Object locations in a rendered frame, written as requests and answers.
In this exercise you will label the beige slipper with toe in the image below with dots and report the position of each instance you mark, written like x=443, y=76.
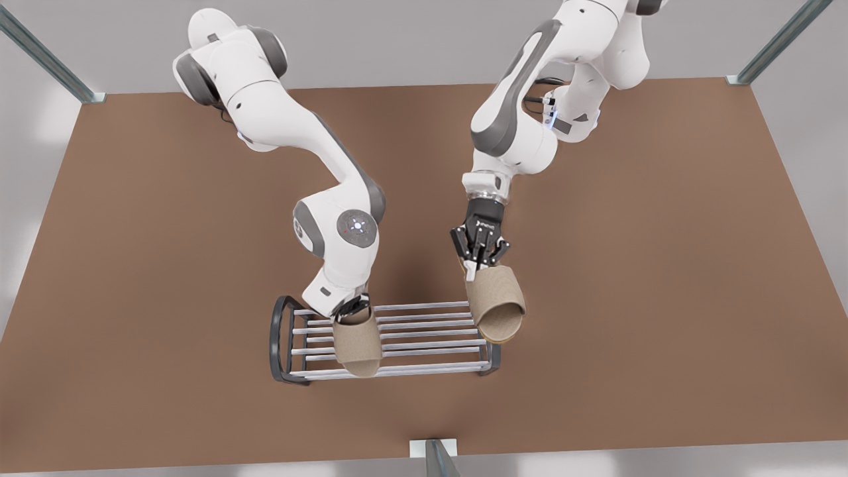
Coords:
x=495, y=305
x=358, y=344

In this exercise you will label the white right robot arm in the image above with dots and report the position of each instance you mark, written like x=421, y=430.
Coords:
x=265, y=99

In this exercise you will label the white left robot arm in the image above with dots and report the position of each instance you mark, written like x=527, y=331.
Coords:
x=523, y=99

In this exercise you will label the grey metal shoe rack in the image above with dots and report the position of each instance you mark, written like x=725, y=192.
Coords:
x=391, y=344

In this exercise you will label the silver frame post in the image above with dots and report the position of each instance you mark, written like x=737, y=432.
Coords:
x=775, y=43
x=50, y=56
x=434, y=457

